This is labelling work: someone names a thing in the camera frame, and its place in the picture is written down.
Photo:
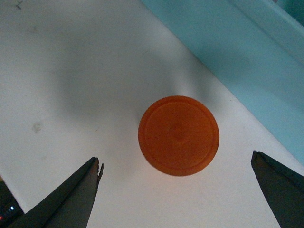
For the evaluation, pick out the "light blue plastic box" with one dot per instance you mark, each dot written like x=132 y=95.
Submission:
x=256 y=49

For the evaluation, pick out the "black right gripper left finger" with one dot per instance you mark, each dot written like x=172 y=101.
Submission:
x=70 y=204

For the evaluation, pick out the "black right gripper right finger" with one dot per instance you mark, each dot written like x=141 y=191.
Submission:
x=282 y=188

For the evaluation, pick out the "orange cylinder with white numbers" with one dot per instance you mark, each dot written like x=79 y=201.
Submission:
x=178 y=135

